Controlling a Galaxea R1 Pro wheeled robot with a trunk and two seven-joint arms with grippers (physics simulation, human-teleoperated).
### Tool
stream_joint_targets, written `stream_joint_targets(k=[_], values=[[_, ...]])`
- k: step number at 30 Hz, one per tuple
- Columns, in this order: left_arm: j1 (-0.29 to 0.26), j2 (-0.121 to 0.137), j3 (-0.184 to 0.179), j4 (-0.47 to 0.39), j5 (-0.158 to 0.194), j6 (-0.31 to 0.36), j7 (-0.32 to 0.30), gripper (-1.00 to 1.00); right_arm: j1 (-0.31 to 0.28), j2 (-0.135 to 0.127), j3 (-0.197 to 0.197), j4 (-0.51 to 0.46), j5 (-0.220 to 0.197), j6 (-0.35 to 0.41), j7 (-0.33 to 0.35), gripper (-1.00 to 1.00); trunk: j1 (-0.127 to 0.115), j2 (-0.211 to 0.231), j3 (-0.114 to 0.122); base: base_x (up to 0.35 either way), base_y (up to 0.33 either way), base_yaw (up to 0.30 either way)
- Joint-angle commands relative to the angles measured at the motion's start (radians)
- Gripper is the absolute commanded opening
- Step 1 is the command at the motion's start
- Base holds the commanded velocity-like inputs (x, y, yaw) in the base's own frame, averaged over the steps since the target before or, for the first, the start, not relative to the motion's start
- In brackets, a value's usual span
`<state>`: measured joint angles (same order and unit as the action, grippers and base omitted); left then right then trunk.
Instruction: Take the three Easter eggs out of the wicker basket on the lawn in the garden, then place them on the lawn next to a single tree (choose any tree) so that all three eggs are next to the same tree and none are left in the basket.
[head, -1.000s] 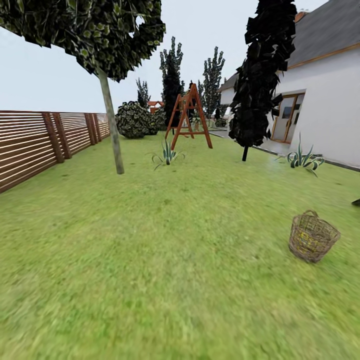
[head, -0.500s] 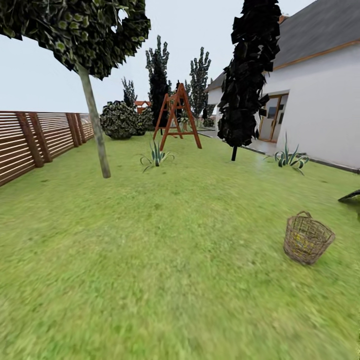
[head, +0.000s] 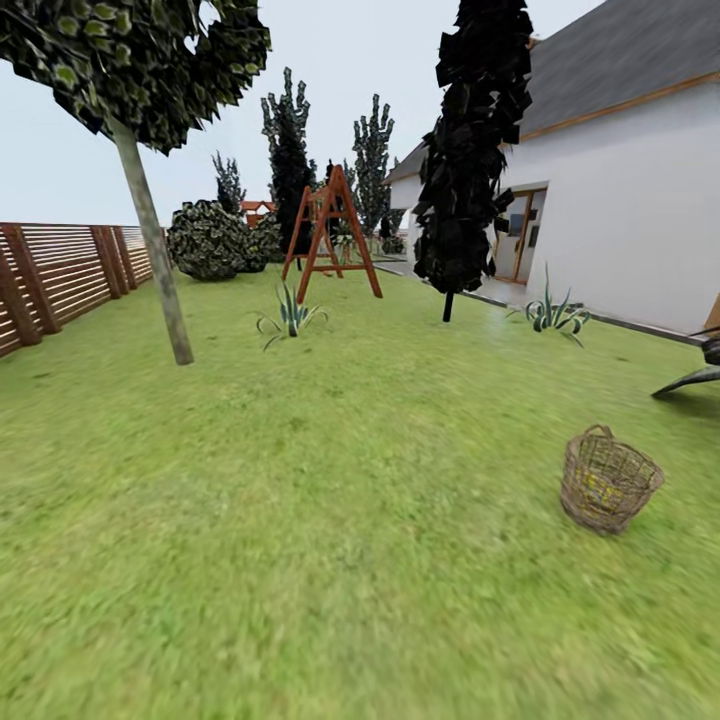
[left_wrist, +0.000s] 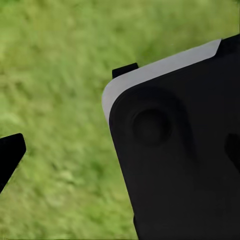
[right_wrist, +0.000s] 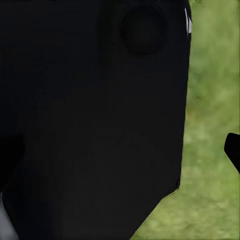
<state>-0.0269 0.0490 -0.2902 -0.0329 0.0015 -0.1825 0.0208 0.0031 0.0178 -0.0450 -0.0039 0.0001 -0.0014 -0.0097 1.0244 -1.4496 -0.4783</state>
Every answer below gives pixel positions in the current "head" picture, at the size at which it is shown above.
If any wicker basket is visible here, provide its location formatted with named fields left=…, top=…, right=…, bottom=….
left=559, top=424, right=665, bottom=536

